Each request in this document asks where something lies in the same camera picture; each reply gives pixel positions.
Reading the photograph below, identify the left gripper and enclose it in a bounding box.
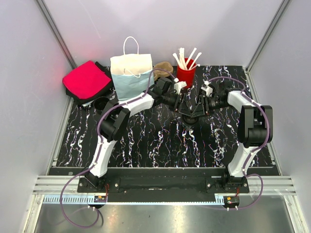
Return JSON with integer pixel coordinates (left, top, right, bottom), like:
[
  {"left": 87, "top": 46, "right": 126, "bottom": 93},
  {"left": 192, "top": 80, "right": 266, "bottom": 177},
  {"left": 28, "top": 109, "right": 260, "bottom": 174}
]
[{"left": 161, "top": 92, "right": 190, "bottom": 116}]

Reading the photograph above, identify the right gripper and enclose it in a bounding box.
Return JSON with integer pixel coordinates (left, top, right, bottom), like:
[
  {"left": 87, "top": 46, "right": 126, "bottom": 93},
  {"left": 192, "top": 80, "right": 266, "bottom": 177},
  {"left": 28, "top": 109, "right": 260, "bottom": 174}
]
[{"left": 190, "top": 95, "right": 230, "bottom": 119}]

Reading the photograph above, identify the brown pulp cup carrier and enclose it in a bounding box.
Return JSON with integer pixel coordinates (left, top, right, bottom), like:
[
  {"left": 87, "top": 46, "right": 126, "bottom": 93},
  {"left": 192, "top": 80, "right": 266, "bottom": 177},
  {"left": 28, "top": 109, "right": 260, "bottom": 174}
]
[{"left": 153, "top": 61, "right": 173, "bottom": 81}]

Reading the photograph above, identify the light blue paper bag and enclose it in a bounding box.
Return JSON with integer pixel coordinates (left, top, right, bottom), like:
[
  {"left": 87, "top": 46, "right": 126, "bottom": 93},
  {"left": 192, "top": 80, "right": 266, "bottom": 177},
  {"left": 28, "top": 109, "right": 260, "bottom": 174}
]
[{"left": 110, "top": 36, "right": 154, "bottom": 101}]

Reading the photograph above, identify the black coffee cup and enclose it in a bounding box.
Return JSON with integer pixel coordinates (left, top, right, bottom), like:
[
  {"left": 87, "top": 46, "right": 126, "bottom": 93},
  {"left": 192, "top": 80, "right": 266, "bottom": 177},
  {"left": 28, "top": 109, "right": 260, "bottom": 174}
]
[
  {"left": 93, "top": 97, "right": 110, "bottom": 112},
  {"left": 183, "top": 119, "right": 199, "bottom": 130}
]

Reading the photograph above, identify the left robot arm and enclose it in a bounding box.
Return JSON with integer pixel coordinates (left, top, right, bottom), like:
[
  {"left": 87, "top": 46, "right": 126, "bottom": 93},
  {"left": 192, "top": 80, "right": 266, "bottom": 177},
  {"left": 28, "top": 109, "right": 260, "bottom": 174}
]
[{"left": 85, "top": 78, "right": 187, "bottom": 192}]

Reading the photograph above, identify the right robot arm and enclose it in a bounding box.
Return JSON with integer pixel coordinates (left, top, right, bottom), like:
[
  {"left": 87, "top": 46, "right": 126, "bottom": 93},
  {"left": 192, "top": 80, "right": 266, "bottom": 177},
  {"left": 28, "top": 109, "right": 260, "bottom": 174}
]
[{"left": 190, "top": 85, "right": 273, "bottom": 193}]

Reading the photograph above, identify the stack of black lids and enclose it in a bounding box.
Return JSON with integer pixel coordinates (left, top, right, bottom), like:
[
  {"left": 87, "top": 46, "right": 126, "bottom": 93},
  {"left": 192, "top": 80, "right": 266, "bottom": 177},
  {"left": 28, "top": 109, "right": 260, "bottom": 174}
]
[{"left": 201, "top": 84, "right": 216, "bottom": 96}]

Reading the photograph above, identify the red straw cup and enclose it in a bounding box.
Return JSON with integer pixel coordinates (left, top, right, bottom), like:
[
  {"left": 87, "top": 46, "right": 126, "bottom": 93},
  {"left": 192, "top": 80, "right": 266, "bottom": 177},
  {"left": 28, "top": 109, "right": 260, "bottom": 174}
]
[{"left": 177, "top": 63, "right": 196, "bottom": 88}]

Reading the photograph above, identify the white wrapped straw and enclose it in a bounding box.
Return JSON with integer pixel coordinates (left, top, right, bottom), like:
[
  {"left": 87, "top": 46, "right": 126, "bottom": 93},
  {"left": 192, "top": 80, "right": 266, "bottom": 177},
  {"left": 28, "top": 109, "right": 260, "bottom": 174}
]
[
  {"left": 186, "top": 47, "right": 198, "bottom": 66},
  {"left": 189, "top": 52, "right": 202, "bottom": 70},
  {"left": 178, "top": 48, "right": 188, "bottom": 70}
]

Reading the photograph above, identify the red and black cloth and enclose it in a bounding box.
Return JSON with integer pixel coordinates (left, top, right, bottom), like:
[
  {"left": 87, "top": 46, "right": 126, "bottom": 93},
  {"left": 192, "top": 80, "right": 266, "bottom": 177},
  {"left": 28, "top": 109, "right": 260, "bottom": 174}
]
[{"left": 62, "top": 61, "right": 114, "bottom": 105}]

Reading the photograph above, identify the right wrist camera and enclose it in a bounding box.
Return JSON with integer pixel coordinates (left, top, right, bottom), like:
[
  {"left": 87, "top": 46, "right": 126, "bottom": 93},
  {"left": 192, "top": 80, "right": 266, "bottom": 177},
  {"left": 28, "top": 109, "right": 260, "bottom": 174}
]
[{"left": 200, "top": 81, "right": 214, "bottom": 97}]

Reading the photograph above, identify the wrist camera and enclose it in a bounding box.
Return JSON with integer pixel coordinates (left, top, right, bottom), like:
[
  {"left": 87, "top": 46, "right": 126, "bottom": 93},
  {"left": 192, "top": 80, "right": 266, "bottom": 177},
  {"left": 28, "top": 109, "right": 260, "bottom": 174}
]
[
  {"left": 200, "top": 81, "right": 214, "bottom": 97},
  {"left": 173, "top": 78, "right": 187, "bottom": 94}
]

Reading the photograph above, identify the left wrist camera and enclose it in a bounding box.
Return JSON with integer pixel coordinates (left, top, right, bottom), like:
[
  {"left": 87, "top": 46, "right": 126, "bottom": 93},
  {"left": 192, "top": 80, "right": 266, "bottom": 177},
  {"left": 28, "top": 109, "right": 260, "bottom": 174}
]
[{"left": 173, "top": 78, "right": 187, "bottom": 94}]

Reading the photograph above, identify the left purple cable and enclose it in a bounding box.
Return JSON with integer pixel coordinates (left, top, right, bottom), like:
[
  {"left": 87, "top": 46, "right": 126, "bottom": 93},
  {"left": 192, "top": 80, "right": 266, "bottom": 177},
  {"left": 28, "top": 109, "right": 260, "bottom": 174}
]
[{"left": 58, "top": 69, "right": 179, "bottom": 230}]

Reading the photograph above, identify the purple cable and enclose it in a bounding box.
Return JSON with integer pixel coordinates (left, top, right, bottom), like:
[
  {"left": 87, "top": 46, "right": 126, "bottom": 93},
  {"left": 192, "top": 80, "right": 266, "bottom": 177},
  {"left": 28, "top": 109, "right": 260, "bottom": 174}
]
[
  {"left": 58, "top": 69, "right": 179, "bottom": 230},
  {"left": 206, "top": 77, "right": 272, "bottom": 211}
]

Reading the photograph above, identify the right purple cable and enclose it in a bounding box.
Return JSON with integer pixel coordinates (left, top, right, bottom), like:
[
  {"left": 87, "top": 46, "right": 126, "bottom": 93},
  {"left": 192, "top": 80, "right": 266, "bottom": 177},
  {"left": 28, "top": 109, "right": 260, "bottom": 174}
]
[{"left": 206, "top": 77, "right": 272, "bottom": 211}]

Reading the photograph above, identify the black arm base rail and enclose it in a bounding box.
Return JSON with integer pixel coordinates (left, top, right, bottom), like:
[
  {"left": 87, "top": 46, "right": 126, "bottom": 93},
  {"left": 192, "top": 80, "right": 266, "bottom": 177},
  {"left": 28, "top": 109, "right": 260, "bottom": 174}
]
[{"left": 77, "top": 167, "right": 249, "bottom": 204}]

